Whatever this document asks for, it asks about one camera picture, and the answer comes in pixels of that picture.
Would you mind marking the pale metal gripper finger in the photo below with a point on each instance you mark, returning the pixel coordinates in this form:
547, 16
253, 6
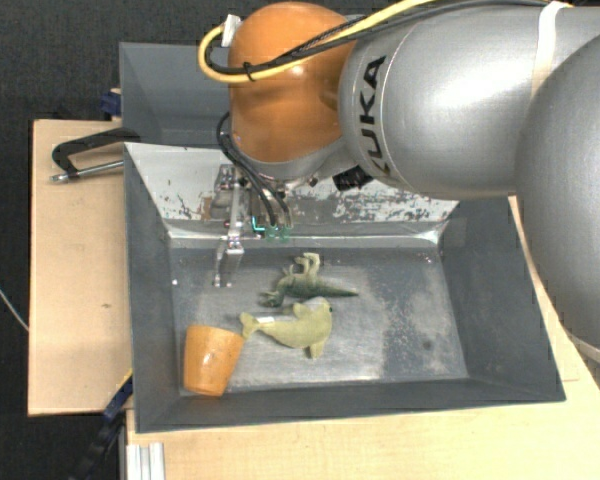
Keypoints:
236, 266
220, 268

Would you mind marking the green toy dinosaur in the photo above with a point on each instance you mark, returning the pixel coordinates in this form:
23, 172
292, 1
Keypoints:
300, 285

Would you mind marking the pale green plush dolphin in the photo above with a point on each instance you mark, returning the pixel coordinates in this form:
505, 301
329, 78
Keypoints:
302, 328

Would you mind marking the orange cup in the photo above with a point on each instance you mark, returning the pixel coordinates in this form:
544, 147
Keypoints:
210, 360

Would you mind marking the pale cardboard board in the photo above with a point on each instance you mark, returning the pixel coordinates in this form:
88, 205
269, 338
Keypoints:
80, 268

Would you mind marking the grey metal bin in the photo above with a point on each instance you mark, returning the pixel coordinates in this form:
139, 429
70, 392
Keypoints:
410, 318

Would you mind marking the black cylinder on white bracket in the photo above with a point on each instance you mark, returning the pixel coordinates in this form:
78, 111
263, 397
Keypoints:
351, 178

